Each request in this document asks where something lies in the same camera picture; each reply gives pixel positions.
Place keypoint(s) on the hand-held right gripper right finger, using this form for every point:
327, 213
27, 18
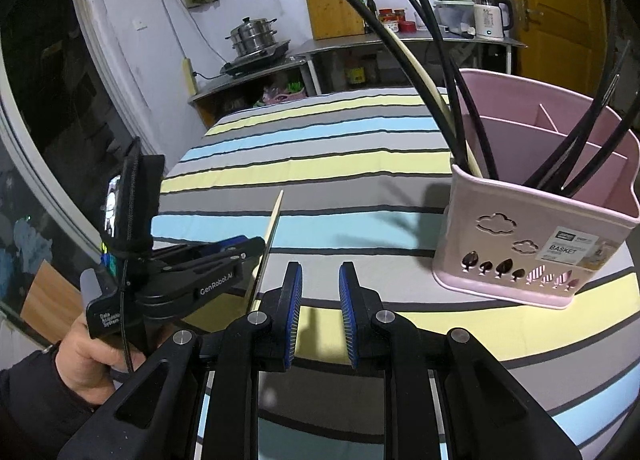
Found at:
347, 310

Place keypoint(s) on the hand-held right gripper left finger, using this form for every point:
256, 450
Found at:
294, 310

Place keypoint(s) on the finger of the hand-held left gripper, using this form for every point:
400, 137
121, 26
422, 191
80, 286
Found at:
230, 242
250, 249

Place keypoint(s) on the beige wooden chopstick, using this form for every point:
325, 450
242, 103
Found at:
425, 84
270, 235

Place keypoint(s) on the pink utensil basket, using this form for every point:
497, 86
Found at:
490, 250

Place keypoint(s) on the thin dark chopstick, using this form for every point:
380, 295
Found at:
560, 154

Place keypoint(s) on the person's left forearm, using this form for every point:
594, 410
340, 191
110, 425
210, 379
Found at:
30, 405

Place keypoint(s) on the person's left hand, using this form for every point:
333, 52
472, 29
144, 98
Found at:
85, 355

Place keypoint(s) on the brown wooden board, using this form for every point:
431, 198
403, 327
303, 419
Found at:
50, 295

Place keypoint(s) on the striped bed sheet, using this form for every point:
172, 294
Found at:
325, 139

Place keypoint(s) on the small pink basket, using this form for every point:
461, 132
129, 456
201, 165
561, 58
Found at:
280, 97

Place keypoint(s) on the low metal shelf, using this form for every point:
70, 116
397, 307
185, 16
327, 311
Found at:
235, 82

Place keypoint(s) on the beige power strip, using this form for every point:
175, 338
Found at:
188, 77

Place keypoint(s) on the black induction cooker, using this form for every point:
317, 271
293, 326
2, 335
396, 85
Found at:
257, 62

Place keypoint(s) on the yellow label jar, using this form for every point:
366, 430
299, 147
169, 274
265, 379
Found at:
356, 75

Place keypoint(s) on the steel steamer pot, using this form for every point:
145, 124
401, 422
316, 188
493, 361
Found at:
252, 37

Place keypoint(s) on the metal kitchen table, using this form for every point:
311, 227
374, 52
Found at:
360, 43

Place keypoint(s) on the wooden cutting board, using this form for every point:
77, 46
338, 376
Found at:
332, 7

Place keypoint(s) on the red lid jar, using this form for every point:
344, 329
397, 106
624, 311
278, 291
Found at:
398, 14
385, 20

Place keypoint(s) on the dark glass bottle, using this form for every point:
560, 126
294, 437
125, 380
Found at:
371, 9

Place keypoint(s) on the small red container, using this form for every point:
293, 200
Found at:
408, 26

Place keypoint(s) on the grey plastic tub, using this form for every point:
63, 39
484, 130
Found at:
452, 17

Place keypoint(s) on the white electric kettle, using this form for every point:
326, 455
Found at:
487, 19

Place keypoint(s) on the white wall socket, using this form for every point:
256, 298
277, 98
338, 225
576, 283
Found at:
139, 23

